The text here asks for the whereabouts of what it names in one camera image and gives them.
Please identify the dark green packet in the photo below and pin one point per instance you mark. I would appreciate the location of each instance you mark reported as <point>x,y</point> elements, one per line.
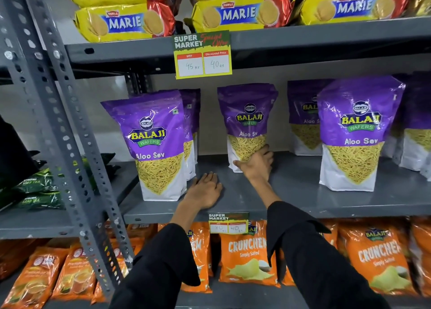
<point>101,167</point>

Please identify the purple snack pouch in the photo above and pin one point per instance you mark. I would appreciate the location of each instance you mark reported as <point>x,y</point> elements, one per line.
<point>247,116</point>

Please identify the row of orange chip bags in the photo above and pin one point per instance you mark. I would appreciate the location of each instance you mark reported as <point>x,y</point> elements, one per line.
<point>377,255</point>

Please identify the person's right thumb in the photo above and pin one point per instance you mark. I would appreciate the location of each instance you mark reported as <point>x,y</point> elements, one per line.
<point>240,165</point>

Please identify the green tea packet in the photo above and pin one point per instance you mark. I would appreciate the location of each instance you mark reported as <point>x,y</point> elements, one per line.
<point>35,180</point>
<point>42,200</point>

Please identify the row of orange tea packets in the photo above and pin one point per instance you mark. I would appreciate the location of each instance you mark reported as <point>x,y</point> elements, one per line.
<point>74,271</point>

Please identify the black bag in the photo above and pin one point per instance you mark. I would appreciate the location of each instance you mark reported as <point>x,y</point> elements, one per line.
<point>15,157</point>

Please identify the person's right forearm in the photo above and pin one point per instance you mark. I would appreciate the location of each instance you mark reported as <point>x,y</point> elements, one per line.
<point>313,258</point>

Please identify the grey slotted steel upright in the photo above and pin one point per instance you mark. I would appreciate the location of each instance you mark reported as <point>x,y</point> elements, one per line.
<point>84,140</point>
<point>50,123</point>

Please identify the person's right hand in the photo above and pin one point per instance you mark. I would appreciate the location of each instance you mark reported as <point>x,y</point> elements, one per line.
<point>257,167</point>

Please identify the stack of yellow biscuit packets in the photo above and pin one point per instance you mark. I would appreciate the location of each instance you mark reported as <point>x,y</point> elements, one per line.
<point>242,14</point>

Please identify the large yellow price tag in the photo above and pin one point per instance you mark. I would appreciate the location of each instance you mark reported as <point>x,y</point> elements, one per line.
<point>203,55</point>

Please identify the person's left forearm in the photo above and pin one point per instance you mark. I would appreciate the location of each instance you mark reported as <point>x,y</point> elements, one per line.
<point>161,265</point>

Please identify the person's left thumb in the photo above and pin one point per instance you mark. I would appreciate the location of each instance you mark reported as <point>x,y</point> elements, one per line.
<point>219,188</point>

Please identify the person's left hand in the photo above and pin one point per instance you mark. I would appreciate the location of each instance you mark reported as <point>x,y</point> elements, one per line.
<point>202,194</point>

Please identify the small yellow price tag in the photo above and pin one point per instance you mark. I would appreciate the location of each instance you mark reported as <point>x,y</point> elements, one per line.
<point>228,224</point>

